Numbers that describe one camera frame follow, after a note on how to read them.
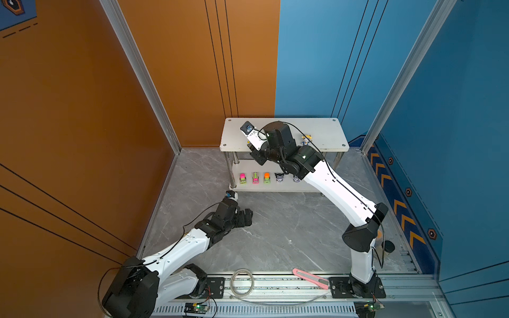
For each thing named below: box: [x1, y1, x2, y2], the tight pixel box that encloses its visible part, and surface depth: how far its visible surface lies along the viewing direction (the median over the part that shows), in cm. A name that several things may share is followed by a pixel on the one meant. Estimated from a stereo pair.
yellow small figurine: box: [301, 134, 313, 146], surface depth 75 cm
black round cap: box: [381, 239, 396, 254], surface depth 76 cm
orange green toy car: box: [263, 172, 272, 185], surface depth 98 cm
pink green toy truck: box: [239, 172, 247, 185], surface depth 98 cm
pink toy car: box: [252, 172, 260, 185], surface depth 98 cm
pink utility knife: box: [292, 267, 330, 291], surface depth 77 cm
